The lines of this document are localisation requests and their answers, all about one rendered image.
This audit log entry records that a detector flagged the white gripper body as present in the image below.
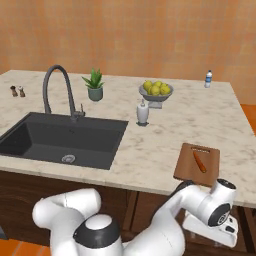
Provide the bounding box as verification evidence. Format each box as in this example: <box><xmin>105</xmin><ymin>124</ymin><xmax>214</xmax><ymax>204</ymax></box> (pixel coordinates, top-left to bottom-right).
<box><xmin>182</xmin><ymin>213</ymin><xmax>240</xmax><ymax>249</ymax></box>

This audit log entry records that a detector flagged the brown wooden cutting board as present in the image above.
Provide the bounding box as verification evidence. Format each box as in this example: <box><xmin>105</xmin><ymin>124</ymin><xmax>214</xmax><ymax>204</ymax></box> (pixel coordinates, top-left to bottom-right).
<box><xmin>172</xmin><ymin>142</ymin><xmax>221</xmax><ymax>188</ymax></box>

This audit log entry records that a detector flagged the orange carrot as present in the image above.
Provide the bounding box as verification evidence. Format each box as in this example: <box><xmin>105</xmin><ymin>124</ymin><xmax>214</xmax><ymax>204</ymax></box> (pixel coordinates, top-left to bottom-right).
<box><xmin>192</xmin><ymin>150</ymin><xmax>208</xmax><ymax>174</ymax></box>

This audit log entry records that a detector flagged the narrow dark wooden cabinet door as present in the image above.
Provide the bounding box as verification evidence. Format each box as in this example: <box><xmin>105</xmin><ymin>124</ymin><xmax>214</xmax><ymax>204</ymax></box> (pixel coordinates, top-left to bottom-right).
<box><xmin>130</xmin><ymin>190</ymin><xmax>176</xmax><ymax>235</ymax></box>

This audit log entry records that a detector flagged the white soap dispenser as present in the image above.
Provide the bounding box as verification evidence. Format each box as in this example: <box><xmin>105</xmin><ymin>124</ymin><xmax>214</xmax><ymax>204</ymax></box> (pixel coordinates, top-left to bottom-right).
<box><xmin>135</xmin><ymin>98</ymin><xmax>150</xmax><ymax>127</ymax></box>

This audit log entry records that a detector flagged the grey fruit bowl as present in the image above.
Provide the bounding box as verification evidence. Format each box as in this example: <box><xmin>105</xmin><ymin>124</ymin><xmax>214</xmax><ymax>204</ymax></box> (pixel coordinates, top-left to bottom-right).
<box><xmin>138</xmin><ymin>83</ymin><xmax>175</xmax><ymax>110</ymax></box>

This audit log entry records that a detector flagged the clear water bottle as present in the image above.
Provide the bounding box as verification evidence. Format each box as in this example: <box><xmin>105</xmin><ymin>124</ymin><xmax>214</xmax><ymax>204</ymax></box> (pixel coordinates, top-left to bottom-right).
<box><xmin>203</xmin><ymin>69</ymin><xmax>214</xmax><ymax>89</ymax></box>

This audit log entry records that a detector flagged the dark grey sink basin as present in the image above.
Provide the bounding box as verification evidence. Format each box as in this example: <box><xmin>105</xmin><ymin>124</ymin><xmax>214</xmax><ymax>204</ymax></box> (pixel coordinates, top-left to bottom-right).
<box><xmin>0</xmin><ymin>111</ymin><xmax>130</xmax><ymax>171</ymax></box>

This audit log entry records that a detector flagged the green plant in grey pot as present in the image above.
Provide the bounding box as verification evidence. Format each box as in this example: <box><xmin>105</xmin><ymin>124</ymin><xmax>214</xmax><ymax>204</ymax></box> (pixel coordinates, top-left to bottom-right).
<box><xmin>81</xmin><ymin>67</ymin><xmax>106</xmax><ymax>102</ymax></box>

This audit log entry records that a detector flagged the wide dark wooden cabinet door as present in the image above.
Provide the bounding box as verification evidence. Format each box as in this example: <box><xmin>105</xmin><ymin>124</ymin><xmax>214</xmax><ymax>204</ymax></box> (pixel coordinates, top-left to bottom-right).
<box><xmin>0</xmin><ymin>170</ymin><xmax>134</xmax><ymax>248</ymax></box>

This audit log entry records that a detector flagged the dark grey curved tap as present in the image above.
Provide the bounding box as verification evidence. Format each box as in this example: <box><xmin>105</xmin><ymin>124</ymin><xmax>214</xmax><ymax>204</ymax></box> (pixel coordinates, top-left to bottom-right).
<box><xmin>42</xmin><ymin>64</ymin><xmax>87</xmax><ymax>122</ymax></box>

